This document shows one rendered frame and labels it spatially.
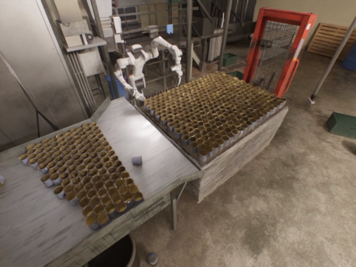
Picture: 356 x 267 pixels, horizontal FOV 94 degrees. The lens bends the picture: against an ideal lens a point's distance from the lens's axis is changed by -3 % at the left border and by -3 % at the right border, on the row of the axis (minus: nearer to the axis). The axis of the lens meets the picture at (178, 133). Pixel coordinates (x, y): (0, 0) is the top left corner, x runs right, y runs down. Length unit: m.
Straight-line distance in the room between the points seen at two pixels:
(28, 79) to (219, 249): 3.52
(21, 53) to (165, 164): 2.63
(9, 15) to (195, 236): 3.58
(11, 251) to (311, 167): 3.70
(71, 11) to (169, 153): 2.34
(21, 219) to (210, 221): 1.89
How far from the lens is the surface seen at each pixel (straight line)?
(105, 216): 1.36
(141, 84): 2.67
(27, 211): 1.69
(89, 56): 3.80
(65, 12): 3.08
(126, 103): 2.36
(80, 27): 3.23
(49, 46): 3.36
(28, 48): 3.35
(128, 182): 1.45
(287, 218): 2.83
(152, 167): 1.52
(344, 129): 4.60
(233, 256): 2.41
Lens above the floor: 2.29
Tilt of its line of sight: 42 degrees down
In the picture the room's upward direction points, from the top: straight up
